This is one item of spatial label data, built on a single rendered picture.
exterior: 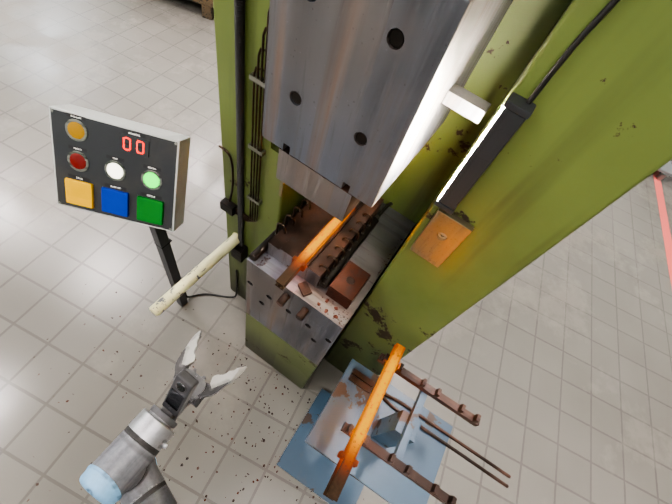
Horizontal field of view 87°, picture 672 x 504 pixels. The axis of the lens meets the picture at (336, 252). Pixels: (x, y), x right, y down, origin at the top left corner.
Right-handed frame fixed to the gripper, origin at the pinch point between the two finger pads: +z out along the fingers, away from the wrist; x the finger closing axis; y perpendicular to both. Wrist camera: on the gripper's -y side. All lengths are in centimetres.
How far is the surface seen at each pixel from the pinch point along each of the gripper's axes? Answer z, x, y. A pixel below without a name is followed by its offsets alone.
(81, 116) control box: 19, -66, -20
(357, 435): 2.8, 39.3, -0.1
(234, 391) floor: 7, -5, 100
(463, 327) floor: 118, 84, 100
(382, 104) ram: 33, 7, -59
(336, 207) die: 32.9, 5.0, -30.6
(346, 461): -3.5, 39.7, -1.2
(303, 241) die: 40.0, -4.1, 0.9
